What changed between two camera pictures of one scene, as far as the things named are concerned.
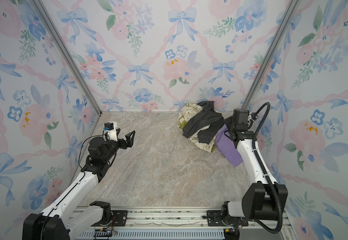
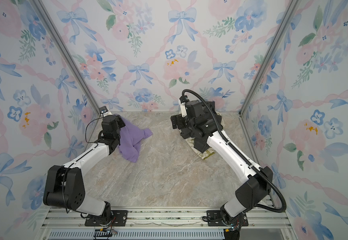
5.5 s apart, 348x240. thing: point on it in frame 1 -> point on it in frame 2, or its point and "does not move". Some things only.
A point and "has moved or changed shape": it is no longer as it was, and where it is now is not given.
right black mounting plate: x=214 y=219 does not move
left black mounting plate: x=119 y=219 does not move
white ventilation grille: x=154 y=234 does not move
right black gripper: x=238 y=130 -> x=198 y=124
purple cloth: x=226 y=147 has moved or changed shape
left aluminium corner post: x=68 y=52 does not move
